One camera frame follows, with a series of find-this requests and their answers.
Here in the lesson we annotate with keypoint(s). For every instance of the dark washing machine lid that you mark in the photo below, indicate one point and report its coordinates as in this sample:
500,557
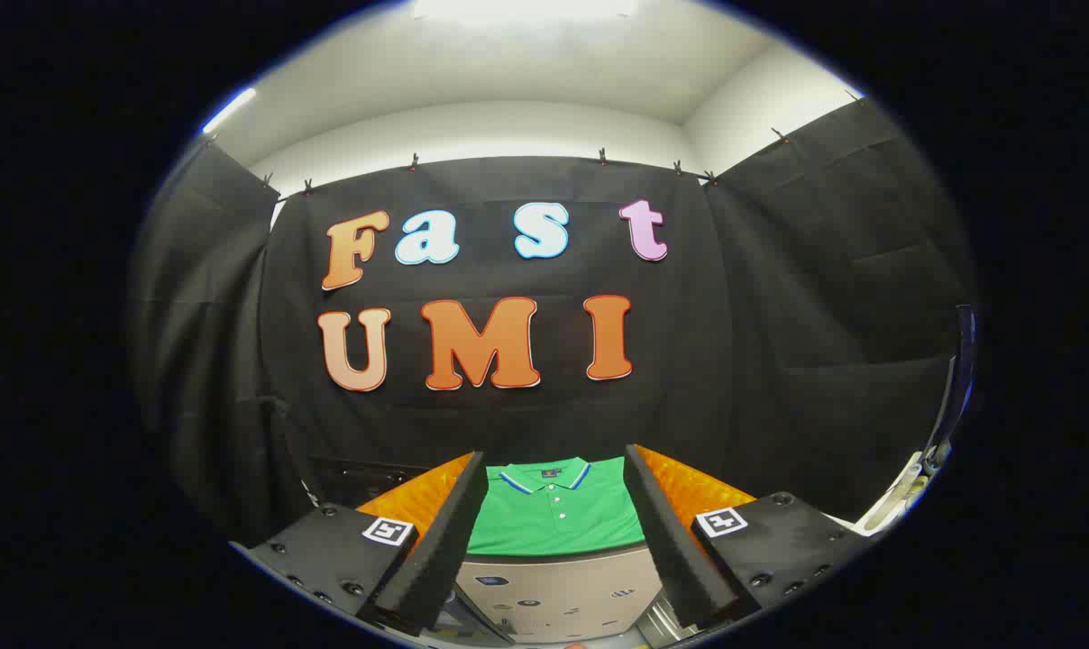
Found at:
364,478

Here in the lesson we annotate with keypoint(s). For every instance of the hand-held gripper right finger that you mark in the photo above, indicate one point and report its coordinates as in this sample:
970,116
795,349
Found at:
671,541

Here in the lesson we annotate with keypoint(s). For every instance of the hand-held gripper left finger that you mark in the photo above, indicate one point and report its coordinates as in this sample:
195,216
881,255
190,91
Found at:
436,550

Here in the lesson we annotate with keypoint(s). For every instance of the green polo shirt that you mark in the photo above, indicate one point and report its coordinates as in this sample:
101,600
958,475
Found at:
553,527

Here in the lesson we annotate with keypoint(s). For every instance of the ceiling light strip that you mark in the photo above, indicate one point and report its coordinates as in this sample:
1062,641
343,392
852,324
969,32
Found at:
229,110

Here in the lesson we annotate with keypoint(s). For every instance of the ceiling light panel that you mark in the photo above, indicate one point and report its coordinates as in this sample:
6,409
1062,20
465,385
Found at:
526,6

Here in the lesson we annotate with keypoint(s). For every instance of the dark blue upright bar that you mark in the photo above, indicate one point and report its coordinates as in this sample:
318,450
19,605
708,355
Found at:
959,379

